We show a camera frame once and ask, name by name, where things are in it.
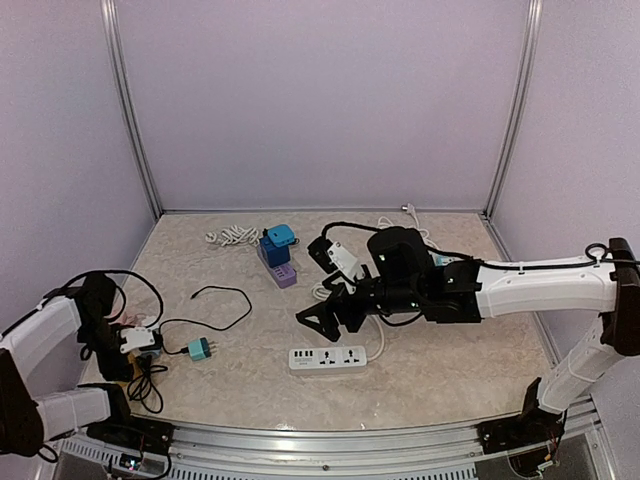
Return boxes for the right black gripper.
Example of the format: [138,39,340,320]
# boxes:
[294,273,422,343]

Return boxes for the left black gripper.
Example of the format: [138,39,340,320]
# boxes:
[78,317,135,381]

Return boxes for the purple power strip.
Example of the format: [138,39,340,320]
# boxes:
[204,224,299,290]

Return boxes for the white power strip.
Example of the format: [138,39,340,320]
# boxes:
[288,279,386,372]

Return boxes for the blue cube socket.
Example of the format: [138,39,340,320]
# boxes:
[259,236,291,268]

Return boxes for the light blue charger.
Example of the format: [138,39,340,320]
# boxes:
[267,224,296,248]

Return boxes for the teal charger with cable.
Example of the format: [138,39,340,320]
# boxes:
[157,285,253,362]

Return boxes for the yellow cube socket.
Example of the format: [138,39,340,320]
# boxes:
[118,353,142,384]

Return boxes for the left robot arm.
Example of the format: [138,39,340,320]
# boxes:
[1,272,140,457]

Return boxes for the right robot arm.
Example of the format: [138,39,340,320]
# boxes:
[296,226,639,444]

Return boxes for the pale blue round charger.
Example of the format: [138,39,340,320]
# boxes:
[139,346,162,358]

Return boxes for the pink charger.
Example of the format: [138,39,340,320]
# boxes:
[114,312,155,327]

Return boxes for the teal power strip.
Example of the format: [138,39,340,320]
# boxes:
[377,202,456,269]

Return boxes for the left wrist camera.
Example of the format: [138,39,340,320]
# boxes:
[119,327,156,354]

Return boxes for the black coiled cable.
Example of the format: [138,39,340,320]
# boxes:
[125,357,171,415]

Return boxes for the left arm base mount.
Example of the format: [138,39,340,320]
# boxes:
[86,417,175,455]

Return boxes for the front aluminium rail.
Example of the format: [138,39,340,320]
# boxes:
[47,394,616,480]

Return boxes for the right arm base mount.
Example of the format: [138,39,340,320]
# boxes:
[476,415,564,455]

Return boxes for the left aluminium frame post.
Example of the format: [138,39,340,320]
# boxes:
[99,0,164,221]

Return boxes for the aluminium frame post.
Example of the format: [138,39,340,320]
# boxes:
[483,0,543,222]
[99,0,164,221]

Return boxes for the right aluminium frame post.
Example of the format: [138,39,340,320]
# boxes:
[483,0,543,222]

